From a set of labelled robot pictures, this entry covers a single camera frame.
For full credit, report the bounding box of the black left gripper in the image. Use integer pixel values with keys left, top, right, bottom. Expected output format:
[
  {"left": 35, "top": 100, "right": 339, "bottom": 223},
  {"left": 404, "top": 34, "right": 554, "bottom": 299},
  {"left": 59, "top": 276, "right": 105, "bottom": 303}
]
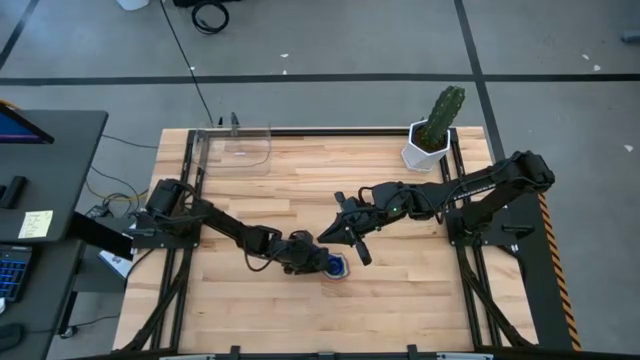
[{"left": 272, "top": 229, "right": 336, "bottom": 278}]

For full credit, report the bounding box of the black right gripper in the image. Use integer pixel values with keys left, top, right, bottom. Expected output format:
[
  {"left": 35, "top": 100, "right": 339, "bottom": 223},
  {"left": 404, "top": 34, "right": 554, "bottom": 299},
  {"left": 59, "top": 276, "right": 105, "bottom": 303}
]
[{"left": 317, "top": 182, "right": 409, "bottom": 268}]

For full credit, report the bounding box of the orange measuring cup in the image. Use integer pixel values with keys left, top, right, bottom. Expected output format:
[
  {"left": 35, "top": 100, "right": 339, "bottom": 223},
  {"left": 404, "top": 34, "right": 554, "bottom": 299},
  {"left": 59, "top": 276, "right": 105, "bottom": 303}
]
[{"left": 323, "top": 251, "right": 351, "bottom": 282}]

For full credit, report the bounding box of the clear plastic basket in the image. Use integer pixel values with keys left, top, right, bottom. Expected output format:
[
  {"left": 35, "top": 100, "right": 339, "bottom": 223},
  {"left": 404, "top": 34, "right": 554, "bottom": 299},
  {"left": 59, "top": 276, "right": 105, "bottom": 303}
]
[{"left": 192, "top": 121, "right": 274, "bottom": 177}]

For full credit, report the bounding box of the white hexagonal planter pot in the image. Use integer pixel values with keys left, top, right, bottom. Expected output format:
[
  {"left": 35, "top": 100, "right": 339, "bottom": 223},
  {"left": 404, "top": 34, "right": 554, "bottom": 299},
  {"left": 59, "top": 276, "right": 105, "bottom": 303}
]
[{"left": 401, "top": 119, "right": 452, "bottom": 174}]

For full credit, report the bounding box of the green cactus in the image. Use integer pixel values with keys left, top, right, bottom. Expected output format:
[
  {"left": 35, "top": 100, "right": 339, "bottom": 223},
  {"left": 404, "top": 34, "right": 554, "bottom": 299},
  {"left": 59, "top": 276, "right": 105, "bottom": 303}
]
[{"left": 419, "top": 85, "right": 466, "bottom": 149}]

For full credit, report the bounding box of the black ramp with striped edge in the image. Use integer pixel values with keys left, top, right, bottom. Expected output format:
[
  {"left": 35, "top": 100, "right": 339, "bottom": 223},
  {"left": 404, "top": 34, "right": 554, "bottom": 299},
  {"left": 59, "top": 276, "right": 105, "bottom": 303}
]
[{"left": 499, "top": 174, "right": 584, "bottom": 352}]

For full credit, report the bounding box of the white paper sheet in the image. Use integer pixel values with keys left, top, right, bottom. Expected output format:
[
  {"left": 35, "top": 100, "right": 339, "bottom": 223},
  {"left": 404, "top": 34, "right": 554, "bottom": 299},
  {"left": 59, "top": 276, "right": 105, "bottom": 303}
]
[{"left": 97, "top": 248, "right": 133, "bottom": 279}]

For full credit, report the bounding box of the black floor object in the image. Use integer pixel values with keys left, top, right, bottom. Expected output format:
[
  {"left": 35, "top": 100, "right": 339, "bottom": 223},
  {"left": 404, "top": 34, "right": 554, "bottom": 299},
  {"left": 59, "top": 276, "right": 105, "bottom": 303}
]
[{"left": 172, "top": 0, "right": 242, "bottom": 8}]

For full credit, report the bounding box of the dark grey desk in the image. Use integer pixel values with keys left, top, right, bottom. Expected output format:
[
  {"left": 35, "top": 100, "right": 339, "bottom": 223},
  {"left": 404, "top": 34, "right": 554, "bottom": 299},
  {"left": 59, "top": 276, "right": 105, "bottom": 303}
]
[{"left": 0, "top": 238, "right": 85, "bottom": 360}]

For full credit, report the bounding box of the black desk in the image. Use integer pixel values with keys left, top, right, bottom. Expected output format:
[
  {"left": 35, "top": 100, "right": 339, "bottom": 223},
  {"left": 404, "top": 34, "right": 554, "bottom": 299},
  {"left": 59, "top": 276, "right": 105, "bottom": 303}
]
[{"left": 0, "top": 109, "right": 110, "bottom": 245}]

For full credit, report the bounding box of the yellow sticky note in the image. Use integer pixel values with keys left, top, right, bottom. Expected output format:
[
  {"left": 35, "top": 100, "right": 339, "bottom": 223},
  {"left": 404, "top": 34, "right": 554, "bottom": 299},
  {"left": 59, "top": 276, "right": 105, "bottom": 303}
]
[{"left": 17, "top": 209, "right": 55, "bottom": 240}]

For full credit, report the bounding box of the black backlit keyboard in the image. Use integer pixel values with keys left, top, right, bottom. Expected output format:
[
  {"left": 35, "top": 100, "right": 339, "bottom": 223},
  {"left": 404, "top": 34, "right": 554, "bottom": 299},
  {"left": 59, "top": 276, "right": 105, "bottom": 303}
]
[{"left": 0, "top": 244, "right": 33, "bottom": 303}]

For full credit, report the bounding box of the black handheld device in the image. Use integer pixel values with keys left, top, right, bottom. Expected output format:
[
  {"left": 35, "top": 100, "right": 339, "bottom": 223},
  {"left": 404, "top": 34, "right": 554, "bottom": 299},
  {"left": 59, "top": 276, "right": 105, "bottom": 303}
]
[{"left": 0, "top": 175, "right": 29, "bottom": 210}]

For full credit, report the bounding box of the black computer mouse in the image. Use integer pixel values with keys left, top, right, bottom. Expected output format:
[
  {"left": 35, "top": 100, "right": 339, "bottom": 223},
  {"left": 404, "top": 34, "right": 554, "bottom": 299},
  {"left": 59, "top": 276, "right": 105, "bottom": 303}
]
[{"left": 0, "top": 322, "right": 27, "bottom": 352}]

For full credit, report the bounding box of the computer monitor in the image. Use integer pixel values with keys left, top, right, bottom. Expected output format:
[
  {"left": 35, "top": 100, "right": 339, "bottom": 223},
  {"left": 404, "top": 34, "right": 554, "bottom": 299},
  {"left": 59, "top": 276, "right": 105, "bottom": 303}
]
[{"left": 0, "top": 101, "right": 56, "bottom": 146}]

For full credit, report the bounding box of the black aluminium table frame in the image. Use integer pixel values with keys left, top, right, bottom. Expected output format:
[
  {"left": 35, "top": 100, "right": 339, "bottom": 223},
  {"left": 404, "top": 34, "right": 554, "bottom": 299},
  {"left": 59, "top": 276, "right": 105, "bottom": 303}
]
[{"left": 119, "top": 127, "right": 536, "bottom": 360}]

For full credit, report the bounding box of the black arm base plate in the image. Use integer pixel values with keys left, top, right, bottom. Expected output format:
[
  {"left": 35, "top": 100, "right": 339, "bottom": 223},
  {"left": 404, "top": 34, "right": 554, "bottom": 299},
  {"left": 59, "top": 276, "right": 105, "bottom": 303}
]
[
  {"left": 131, "top": 208, "right": 205, "bottom": 250},
  {"left": 444, "top": 207, "right": 541, "bottom": 248}
]

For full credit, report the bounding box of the yellow floor cable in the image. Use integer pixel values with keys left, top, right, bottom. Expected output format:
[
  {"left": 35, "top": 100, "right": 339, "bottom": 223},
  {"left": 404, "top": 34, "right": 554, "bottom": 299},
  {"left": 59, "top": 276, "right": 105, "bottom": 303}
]
[{"left": 83, "top": 177, "right": 151, "bottom": 202}]

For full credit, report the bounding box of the thin black floor cable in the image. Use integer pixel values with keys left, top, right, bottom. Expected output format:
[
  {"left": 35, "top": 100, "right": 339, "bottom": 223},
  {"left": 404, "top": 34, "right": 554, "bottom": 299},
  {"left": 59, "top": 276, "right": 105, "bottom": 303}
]
[{"left": 101, "top": 133, "right": 160, "bottom": 151}]

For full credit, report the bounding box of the coiled black cable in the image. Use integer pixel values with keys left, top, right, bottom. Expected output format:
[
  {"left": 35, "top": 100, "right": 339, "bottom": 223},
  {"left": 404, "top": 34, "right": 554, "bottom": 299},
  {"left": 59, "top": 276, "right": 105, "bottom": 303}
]
[{"left": 190, "top": 0, "right": 231, "bottom": 36}]

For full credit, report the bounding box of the long black floor cable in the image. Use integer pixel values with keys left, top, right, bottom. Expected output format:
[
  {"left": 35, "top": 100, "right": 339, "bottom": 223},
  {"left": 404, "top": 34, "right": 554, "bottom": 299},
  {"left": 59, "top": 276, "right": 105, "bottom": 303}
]
[{"left": 157, "top": 0, "right": 217, "bottom": 129}]

